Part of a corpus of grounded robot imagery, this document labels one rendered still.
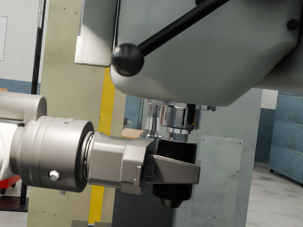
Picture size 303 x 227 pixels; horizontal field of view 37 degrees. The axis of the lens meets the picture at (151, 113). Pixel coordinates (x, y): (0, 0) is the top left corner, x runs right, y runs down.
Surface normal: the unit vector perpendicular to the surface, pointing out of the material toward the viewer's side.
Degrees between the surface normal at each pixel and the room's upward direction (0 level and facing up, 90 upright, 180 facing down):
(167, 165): 90
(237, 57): 118
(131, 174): 90
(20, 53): 90
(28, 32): 90
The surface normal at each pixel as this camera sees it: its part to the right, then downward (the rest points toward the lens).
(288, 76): -0.93, 0.36
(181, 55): 0.07, 0.52
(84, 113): 0.15, 0.07
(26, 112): -0.11, 0.00
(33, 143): -0.07, -0.28
